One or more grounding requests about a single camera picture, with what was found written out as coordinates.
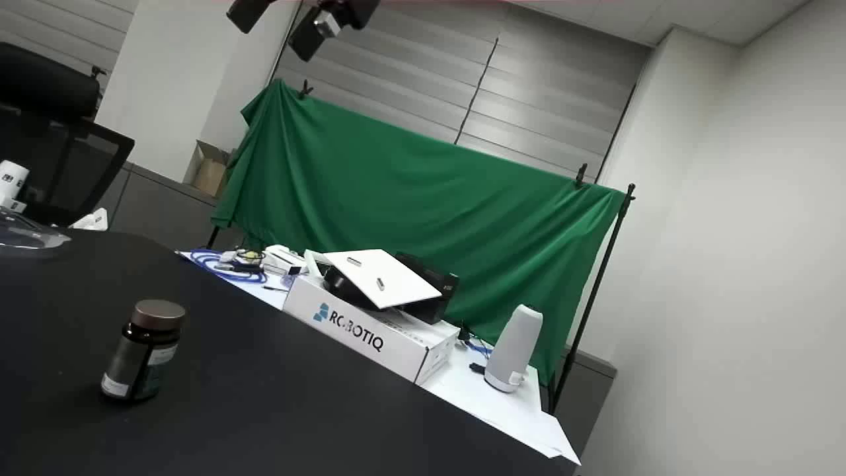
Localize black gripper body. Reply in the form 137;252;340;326
320;0;384;33

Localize dark bottle with brown cap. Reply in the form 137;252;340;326
97;296;191;408

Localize brown cardboard box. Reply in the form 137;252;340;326
182;141;233;201

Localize green cloth backdrop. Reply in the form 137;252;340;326
208;76;630;392

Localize small white box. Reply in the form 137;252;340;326
258;244;307;280

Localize black office chair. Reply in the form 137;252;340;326
0;41;137;231

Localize white paper sheet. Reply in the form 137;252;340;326
68;207;112;236

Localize white cup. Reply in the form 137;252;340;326
0;158;32;212

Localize white Robotiq cardboard box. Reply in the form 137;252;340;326
283;256;463;387

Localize black backdrop stand pole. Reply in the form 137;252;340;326
549;182;639;412

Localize white upright plastic device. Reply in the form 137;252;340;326
483;301;548;398

